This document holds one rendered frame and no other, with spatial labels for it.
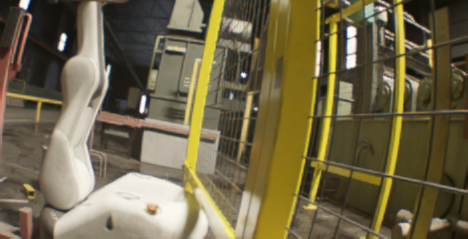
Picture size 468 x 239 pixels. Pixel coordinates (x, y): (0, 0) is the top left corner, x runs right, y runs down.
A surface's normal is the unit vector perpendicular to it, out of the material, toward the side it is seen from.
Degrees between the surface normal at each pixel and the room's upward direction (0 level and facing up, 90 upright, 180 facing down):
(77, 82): 90
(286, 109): 90
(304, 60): 90
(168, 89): 90
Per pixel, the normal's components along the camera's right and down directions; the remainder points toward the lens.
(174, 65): 0.19, -0.03
